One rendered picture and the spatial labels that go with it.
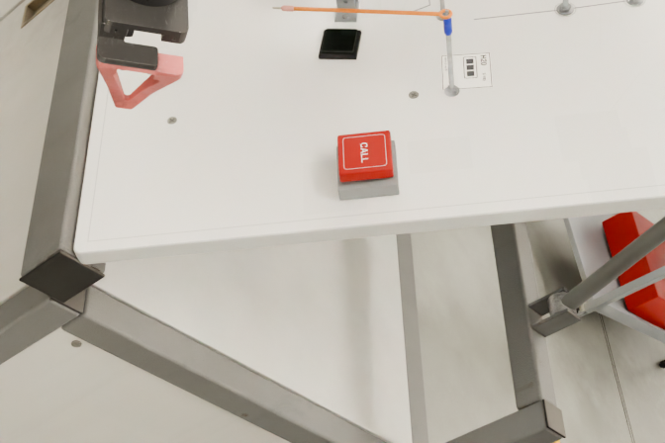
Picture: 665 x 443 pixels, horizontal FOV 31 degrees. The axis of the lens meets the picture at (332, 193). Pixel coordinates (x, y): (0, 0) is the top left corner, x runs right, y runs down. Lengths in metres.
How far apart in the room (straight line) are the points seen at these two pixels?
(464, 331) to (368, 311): 1.91
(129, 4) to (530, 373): 0.75
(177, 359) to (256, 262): 0.22
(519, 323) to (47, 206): 0.62
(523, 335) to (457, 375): 1.87
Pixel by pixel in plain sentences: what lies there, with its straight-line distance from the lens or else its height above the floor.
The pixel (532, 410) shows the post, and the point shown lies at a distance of 1.45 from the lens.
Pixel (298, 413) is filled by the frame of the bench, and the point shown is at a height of 0.80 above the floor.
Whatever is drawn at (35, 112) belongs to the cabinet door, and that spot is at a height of 0.70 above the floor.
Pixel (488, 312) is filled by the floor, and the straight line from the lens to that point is 3.67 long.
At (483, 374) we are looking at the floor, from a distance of 3.49.
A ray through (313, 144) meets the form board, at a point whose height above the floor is 1.06.
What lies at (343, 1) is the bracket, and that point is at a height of 1.10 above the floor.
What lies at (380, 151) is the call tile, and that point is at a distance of 1.09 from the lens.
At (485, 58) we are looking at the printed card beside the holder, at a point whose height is 1.20.
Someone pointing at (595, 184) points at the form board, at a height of 1.27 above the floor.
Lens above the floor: 1.63
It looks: 30 degrees down
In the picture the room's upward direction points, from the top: 59 degrees clockwise
